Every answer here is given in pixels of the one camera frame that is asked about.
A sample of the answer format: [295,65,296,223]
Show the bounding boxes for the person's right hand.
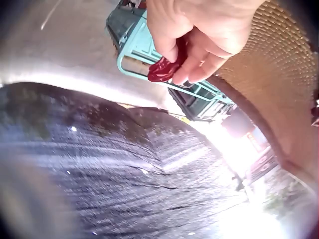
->
[146,0,265,84]

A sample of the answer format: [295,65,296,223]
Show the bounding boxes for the person's right thumb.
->
[151,26,197,62]

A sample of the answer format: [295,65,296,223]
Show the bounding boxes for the person's right fingers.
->
[172,34,241,84]

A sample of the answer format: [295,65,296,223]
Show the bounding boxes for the dried red chili pepper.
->
[147,37,189,82]

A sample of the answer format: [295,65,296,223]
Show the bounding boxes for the woven bamboo basket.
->
[208,0,319,197]

